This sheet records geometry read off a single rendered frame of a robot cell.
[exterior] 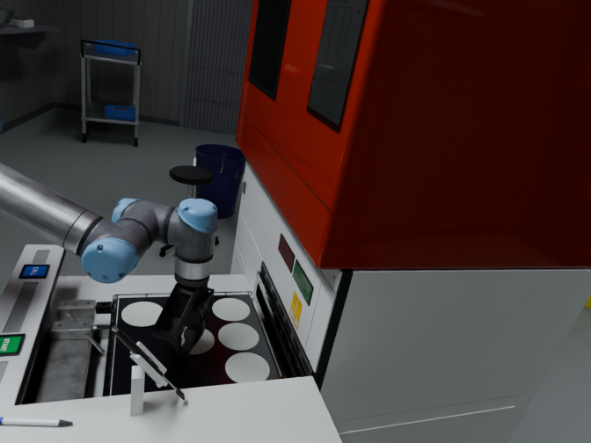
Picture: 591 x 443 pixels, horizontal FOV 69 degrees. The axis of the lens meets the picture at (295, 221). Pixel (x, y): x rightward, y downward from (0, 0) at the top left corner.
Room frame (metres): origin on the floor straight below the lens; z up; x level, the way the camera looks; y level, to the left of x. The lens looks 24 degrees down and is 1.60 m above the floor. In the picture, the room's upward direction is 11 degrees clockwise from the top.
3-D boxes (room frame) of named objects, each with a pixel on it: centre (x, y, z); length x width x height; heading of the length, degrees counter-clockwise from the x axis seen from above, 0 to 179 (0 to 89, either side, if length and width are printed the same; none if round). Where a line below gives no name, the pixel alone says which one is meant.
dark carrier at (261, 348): (0.80, 0.18, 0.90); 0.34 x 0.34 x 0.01; 22
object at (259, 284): (0.89, -0.01, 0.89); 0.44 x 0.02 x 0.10; 22
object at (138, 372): (0.53, 0.19, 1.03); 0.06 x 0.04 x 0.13; 112
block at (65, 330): (0.75, 0.45, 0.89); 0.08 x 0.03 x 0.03; 112
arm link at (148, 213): (0.73, 0.29, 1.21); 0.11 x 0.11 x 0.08; 1
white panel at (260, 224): (1.06, 0.05, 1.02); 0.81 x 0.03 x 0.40; 22
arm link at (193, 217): (0.75, 0.19, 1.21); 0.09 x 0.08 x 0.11; 91
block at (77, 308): (0.83, 0.48, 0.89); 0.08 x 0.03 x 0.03; 112
